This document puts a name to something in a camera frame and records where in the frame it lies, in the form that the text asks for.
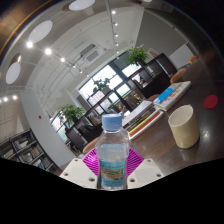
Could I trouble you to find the bushy green potted plant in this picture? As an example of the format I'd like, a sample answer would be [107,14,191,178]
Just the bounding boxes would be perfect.
[57,104,86,129]

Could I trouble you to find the white board panel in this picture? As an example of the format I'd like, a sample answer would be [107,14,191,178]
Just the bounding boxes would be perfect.
[168,43,195,69]

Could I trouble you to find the cream ceramic mug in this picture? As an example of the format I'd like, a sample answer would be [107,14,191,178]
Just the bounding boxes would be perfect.
[167,104,201,150]

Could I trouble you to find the tall dark bookshelf unit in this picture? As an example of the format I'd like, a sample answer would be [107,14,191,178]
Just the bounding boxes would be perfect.
[0,128,59,174]

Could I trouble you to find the small green potted plant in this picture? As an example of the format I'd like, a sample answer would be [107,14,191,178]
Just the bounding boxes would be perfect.
[92,77,112,94]

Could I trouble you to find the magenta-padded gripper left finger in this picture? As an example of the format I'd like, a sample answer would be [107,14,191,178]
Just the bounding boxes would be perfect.
[59,148,101,190]

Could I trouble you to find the flat round red coaster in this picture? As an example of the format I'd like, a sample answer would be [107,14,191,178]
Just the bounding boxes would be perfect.
[203,94,219,110]

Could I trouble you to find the stack of books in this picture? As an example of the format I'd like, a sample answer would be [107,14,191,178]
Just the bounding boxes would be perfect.
[121,99,165,141]

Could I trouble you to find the large green potted plant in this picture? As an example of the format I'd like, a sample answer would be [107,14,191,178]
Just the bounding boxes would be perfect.
[124,45,149,67]

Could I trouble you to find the ceiling lights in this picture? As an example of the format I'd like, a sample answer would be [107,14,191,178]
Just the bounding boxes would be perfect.
[1,0,121,103]

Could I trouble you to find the ceiling air conditioner unit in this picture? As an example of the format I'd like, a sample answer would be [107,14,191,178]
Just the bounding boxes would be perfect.
[79,43,103,64]

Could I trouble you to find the book with blue cover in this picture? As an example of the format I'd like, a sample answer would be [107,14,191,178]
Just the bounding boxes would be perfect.
[153,80,193,112]

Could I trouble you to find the clear water bottle blue cap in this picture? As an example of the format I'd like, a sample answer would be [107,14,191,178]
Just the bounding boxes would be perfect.
[94,113,132,191]

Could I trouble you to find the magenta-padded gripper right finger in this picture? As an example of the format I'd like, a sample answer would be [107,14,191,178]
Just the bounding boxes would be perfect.
[125,148,165,190]

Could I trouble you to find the low dark shelf unit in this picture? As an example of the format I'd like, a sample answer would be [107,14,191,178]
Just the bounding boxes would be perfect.
[64,52,178,151]

